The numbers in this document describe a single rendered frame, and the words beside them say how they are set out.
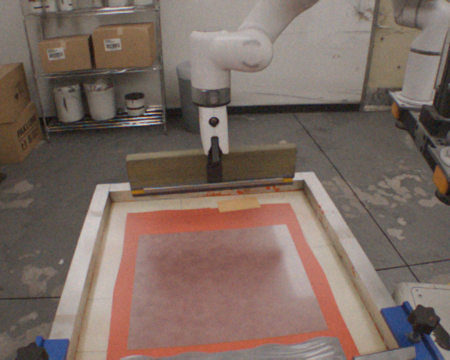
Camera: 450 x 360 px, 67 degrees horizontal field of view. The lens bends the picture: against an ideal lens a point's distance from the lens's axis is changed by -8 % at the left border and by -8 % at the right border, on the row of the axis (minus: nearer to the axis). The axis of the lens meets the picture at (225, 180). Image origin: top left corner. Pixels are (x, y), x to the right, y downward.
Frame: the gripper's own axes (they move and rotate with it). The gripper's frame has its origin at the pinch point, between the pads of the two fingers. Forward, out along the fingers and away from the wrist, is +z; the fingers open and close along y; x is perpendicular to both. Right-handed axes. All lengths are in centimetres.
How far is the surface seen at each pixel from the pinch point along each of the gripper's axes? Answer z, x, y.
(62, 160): 108, 121, 232
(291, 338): 14.8, -9.4, -33.2
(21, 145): 94, 160, 241
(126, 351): 14.4, 17.7, -32.7
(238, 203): 14.7, -6.7, 7.6
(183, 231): 14.5, 7.4, -2.1
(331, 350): 14.4, -15.2, -36.8
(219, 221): 14.6, -1.0, 0.8
